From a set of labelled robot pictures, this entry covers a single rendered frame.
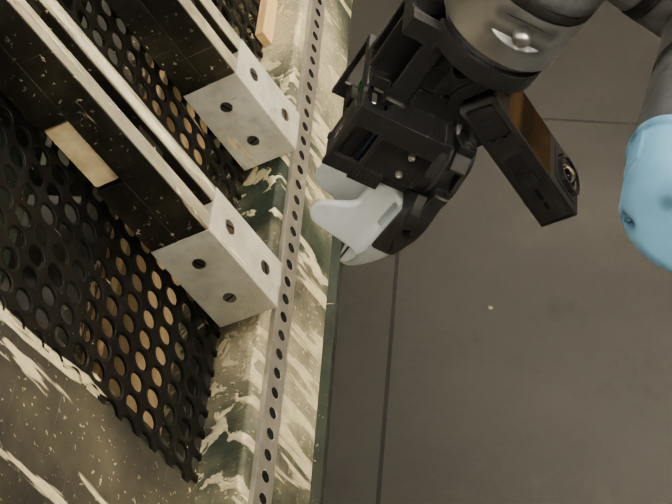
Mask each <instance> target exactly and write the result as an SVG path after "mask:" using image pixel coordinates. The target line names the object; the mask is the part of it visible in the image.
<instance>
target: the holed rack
mask: <svg viewBox="0 0 672 504"><path fill-rule="evenodd" d="M325 4H326V0H309V6H308V14H307V22H306V30H305V38H304V47H303V55H302V63H301V71H300V80H299V88H298V96H297V104H296V111H297V112H298V113H299V115H300V119H299V128H298V136H297V145H296V150H294V151H292V152H291V153H290V162H289V170H288V178H287V186H286V195H285V203H284V211H283V219H282V227H281V236H280V244H279V252H278V260H279V261H280V262H281V263H282V272H281V280H280V289H279V297H278V306H277V307H276V308H274V309H272V310H271V318H270V326H269V334H268V343H267V351H266V359H265V367H264V375H263V384H262V392H261V400H260V408H259V416H258V425H257V433H256V441H255V449H254V458H253V466H252V474H251V482H250V490H249V499H248V504H272V494H273V485H274V476H275V467H276V457H277V448H278V439H279V430H280V420H281V411H282V402H283V393H284V383H285V374H286V365H287V356H288V346H289V337H290V328H291V319H292V309H293V300H294V291H295V281H296V272H297V263H298V254H299V244H300V235H301V226H302V217H303V207H304V198H305V189H306V180H307V170H308V161H309V152H310V143H311V133H312V124H313V115H314V106H315V96H316V87H317V78H318V69H319V59H320V50H321V41H322V31H323V22H324V13H325Z"/></svg>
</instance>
